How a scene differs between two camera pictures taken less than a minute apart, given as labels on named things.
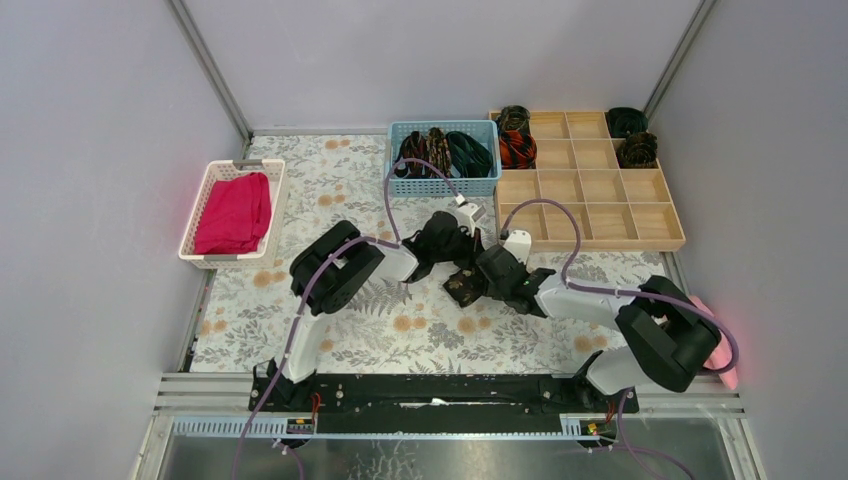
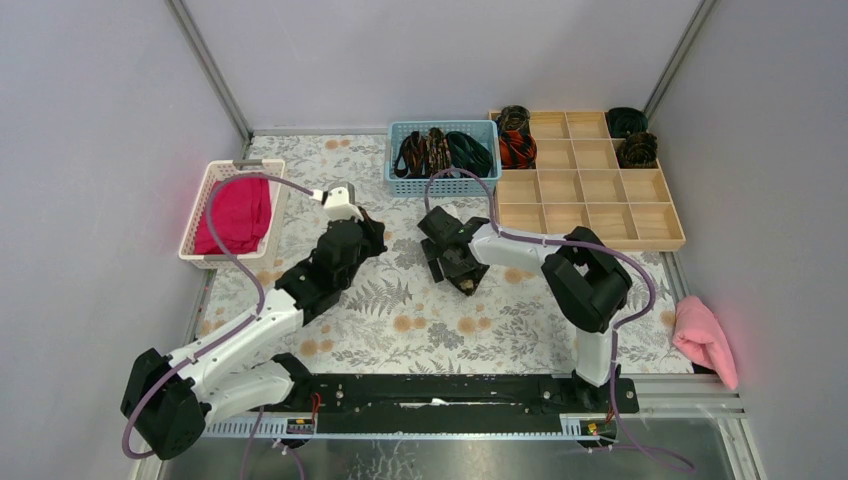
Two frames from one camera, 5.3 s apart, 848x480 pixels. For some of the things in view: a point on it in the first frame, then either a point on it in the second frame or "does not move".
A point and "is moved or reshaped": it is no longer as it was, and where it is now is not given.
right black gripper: x=492 y=291 → x=433 y=254
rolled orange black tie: x=518 y=150 does not move
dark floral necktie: x=467 y=285 is moved or reshaped
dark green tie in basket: x=472 y=159 does not move
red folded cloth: x=236 y=215 does not move
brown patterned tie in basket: x=438 y=154 does not move
